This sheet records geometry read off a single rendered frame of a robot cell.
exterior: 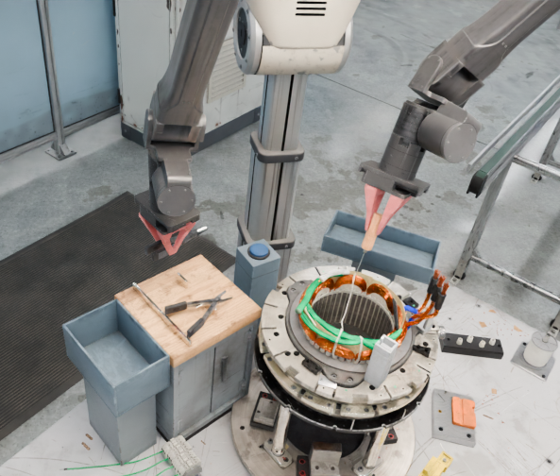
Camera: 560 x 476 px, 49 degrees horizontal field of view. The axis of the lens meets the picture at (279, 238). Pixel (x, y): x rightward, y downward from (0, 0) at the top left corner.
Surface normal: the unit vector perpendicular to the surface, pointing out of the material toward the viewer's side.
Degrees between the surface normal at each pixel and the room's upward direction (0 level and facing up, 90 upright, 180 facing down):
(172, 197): 91
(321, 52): 93
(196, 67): 116
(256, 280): 90
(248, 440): 0
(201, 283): 0
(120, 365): 0
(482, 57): 98
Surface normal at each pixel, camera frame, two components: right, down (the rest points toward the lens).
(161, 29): -0.61, 0.45
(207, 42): 0.15, 0.91
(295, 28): 0.28, 0.63
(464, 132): 0.44, 0.44
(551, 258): 0.11, -0.77
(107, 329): 0.67, 0.53
